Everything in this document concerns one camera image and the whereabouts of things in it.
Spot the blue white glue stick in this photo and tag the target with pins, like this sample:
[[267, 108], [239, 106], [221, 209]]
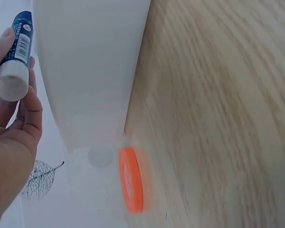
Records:
[[16, 59]]

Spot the person's left thumb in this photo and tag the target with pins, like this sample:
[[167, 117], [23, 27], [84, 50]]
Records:
[[2, 45]]

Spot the person's left hand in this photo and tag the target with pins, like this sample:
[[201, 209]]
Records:
[[12, 152]]

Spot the person's left fingers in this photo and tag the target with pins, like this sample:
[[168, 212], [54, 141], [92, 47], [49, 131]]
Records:
[[29, 111]]

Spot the orange round lid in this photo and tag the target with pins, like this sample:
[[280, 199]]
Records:
[[130, 180]]

